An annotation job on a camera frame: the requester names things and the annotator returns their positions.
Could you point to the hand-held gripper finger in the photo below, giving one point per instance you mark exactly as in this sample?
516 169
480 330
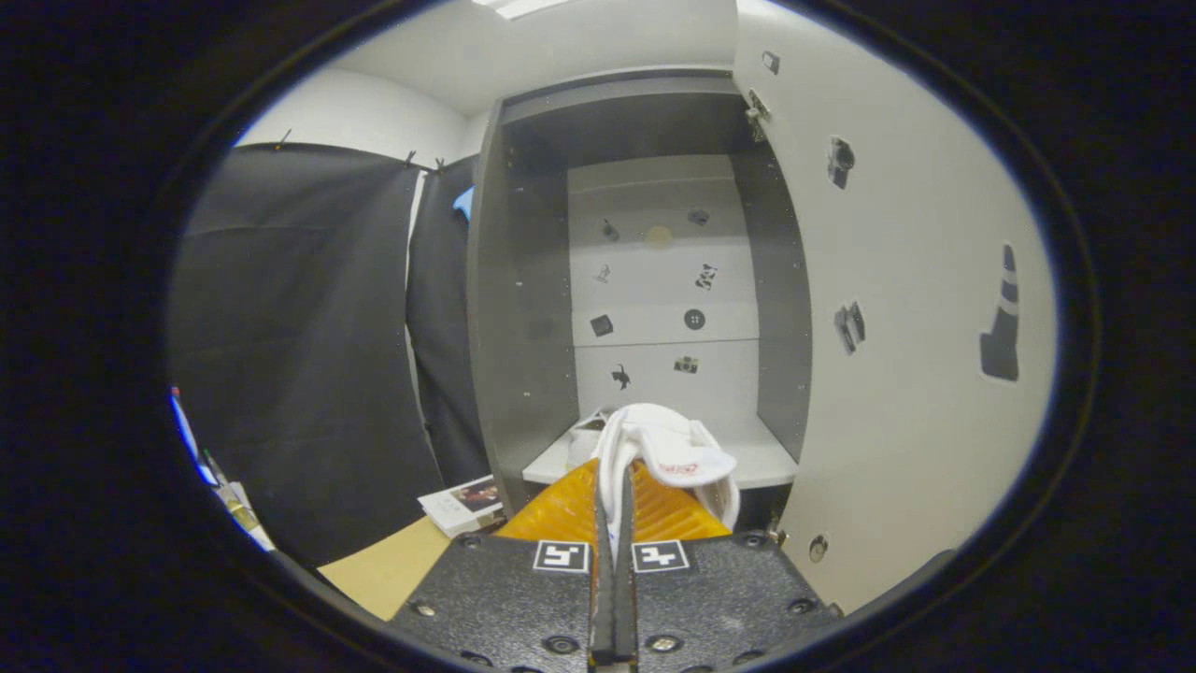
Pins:
603 608
626 608

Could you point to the white shoe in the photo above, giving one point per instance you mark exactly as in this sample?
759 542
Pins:
663 439

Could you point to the light grey shoe cabinet door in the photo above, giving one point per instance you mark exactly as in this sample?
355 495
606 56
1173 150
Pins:
916 280

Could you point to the metal door hinge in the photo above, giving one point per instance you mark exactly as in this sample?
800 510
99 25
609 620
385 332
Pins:
777 536
755 112

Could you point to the white cabinet shelf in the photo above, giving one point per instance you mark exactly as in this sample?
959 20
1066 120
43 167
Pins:
766 458

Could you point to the stack of books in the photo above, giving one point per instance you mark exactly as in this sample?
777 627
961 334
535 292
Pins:
458 505

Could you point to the white and gold object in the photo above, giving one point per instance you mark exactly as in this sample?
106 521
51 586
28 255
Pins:
245 519

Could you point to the black backdrop cloth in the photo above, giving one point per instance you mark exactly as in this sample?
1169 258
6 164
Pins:
299 355

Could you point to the bright printed panel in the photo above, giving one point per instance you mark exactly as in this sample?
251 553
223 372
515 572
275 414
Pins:
187 439

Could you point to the long ceiling light panel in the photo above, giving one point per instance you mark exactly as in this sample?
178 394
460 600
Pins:
523 7

